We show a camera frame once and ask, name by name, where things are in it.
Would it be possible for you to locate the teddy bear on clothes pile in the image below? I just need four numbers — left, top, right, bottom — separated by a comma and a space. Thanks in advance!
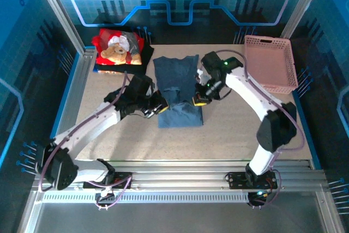
91, 28, 145, 66

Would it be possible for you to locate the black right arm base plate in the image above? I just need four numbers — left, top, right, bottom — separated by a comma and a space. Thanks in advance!
225, 170, 278, 190

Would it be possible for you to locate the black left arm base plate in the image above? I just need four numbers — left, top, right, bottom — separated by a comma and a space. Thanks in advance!
81, 171, 134, 190

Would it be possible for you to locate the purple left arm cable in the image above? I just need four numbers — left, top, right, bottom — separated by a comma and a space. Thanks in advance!
39, 71, 134, 211

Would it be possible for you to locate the white slotted cable duct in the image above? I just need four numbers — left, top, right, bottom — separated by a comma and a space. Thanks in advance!
42, 191, 250, 204

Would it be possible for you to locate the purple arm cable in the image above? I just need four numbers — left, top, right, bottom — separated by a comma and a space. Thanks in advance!
39, 71, 134, 211
215, 49, 305, 209

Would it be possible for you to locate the aluminium frame rail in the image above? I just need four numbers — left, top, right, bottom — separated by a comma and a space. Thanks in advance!
32, 159, 328, 192

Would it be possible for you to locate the folded blue printed t-shirt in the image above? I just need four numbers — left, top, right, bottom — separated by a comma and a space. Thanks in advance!
92, 63, 123, 75

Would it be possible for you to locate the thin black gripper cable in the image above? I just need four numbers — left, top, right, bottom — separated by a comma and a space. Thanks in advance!
218, 85, 233, 100

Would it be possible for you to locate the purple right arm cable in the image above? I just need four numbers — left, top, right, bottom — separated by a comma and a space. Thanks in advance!
215, 49, 305, 209

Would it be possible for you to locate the aluminium side rail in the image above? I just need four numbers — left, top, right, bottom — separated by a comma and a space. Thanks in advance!
45, 47, 96, 146

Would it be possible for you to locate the aluminium frame post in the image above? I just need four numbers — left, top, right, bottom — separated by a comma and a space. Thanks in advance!
280, 0, 329, 40
31, 0, 86, 53

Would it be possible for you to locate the pink plastic basket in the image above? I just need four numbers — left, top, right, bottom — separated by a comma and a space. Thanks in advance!
243, 35, 299, 94

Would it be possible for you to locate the dark blue t-shirt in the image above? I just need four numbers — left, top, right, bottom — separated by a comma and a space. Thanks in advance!
152, 54, 204, 129

